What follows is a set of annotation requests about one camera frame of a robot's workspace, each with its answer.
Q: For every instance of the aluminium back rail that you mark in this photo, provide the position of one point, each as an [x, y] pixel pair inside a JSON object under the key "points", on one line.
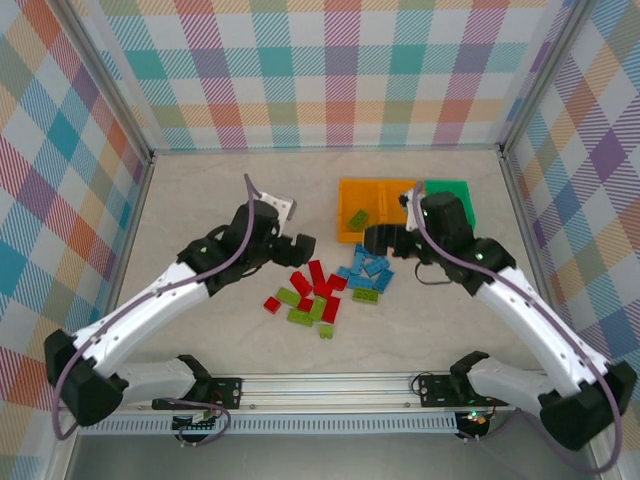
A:
{"points": [[325, 149]]}

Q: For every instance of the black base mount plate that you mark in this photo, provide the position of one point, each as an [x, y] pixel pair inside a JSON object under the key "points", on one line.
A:
{"points": [[227, 392], [435, 390]]}

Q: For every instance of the small circuit board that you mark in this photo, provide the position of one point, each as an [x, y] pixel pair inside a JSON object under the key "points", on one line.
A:
{"points": [[472, 419], [197, 420]]}

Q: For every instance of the small blue lego brick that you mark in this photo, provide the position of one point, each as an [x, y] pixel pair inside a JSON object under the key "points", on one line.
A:
{"points": [[343, 271]]}

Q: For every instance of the small green lego brick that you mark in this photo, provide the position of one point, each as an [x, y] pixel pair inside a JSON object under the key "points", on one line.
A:
{"points": [[326, 331]]}

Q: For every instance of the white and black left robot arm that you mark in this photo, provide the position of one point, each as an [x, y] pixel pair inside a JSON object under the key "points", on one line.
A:
{"points": [[140, 310]]}

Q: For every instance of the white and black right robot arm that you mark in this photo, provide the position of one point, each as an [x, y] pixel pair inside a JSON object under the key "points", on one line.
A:
{"points": [[525, 310]]}

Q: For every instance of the grey metal panel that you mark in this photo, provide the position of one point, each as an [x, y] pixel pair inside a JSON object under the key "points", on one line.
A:
{"points": [[325, 457]]}

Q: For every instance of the small red lego brick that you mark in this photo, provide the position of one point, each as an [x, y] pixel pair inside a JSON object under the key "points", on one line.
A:
{"points": [[305, 304], [272, 304]]}

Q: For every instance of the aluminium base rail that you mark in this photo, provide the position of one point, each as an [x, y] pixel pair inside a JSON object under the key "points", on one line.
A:
{"points": [[325, 392]]}

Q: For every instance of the green plastic bin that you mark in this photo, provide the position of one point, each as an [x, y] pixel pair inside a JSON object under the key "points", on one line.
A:
{"points": [[450, 186]]}

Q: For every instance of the aluminium frame post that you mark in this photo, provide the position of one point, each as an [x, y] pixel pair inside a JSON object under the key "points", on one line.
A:
{"points": [[110, 85], [542, 85]]}

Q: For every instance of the aluminium side rail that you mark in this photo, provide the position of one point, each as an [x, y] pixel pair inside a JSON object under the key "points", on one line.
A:
{"points": [[520, 210]]}

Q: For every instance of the orange plastic bin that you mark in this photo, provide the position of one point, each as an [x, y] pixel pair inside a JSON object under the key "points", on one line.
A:
{"points": [[355, 197], [397, 197]]}

